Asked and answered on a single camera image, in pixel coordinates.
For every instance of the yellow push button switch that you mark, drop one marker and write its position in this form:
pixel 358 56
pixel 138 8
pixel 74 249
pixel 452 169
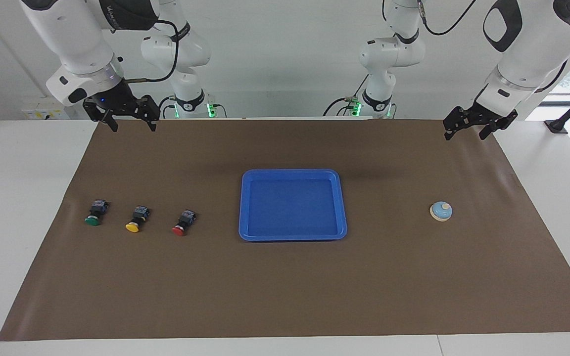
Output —
pixel 140 213

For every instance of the red push button switch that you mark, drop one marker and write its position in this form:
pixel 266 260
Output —
pixel 186 219

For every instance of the brown table mat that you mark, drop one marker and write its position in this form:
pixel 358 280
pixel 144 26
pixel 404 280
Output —
pixel 290 287

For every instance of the white wall socket box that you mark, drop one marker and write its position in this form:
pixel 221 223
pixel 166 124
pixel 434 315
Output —
pixel 42 112

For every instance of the light blue desk bell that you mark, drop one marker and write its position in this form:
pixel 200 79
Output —
pixel 441 212

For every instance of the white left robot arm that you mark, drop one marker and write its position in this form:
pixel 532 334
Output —
pixel 527 49

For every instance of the blue plastic tray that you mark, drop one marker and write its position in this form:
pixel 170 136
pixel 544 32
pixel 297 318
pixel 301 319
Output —
pixel 290 207

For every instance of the green push button switch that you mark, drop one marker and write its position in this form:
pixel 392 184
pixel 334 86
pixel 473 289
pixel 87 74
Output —
pixel 98 207

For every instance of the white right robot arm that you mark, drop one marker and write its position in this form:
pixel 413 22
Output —
pixel 77 44

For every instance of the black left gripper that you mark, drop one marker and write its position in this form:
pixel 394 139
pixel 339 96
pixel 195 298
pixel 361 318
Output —
pixel 483 118

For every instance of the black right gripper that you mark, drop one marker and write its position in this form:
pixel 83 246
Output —
pixel 117 101

